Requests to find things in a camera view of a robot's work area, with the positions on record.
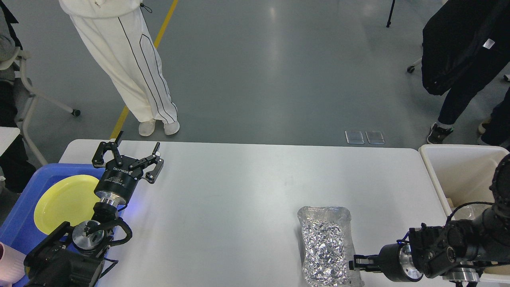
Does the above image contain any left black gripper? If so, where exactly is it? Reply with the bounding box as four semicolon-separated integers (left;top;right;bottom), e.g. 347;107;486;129
91;130;165;204

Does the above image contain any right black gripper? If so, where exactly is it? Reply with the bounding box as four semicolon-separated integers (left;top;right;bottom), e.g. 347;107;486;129
349;243;423;282

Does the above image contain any silver foil bag front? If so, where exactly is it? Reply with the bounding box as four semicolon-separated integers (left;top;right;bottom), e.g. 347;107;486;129
297;206;365;287

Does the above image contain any yellow plastic plate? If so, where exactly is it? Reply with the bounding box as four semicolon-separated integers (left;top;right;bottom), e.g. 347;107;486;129
33;175;100;235

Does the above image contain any pink cup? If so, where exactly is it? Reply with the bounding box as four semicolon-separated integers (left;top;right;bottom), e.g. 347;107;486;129
0;243;26;287

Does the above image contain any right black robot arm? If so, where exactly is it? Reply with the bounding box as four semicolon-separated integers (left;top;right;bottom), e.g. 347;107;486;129
349;155;510;287

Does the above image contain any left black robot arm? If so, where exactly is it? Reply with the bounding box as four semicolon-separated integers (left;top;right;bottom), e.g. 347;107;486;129
24;132;164;287

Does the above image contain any seated person at left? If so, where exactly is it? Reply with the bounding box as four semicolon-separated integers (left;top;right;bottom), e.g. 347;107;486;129
0;2;36;194

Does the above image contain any blue plastic tray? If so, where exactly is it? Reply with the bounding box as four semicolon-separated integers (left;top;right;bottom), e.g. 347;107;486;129
0;163;104;255

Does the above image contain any white side table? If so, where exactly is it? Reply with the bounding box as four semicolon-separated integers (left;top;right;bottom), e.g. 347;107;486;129
0;126;20;156

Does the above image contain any floor socket plate left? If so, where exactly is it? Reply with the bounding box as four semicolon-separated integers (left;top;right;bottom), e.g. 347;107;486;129
345;130;365;145

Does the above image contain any floor socket plate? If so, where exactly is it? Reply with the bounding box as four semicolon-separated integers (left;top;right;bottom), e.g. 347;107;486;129
365;130;385;145
345;130;365;145

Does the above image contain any floor socket plate right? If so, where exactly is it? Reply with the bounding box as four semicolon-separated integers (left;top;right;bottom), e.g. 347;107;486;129
365;130;385;145

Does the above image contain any beige plastic bin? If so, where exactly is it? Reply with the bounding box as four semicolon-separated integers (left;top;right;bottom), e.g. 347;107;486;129
418;144;510;283

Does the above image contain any person in white trousers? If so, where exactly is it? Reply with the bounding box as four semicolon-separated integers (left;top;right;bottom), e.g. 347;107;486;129
59;0;180;136

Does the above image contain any office chair left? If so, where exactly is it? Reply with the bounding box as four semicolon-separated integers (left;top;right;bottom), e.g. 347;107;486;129
1;47;81;166

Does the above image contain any person at right edge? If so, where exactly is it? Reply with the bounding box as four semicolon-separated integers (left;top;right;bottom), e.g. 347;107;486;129
477;90;510;146

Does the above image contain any white office chair right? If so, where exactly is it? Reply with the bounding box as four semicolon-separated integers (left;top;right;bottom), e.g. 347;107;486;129
406;57;422;73

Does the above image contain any black tripod leg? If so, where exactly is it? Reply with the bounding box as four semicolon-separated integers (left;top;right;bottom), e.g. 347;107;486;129
386;0;396;28

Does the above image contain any person with black sneakers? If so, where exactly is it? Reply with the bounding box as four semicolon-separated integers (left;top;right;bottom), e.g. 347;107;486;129
422;0;509;145

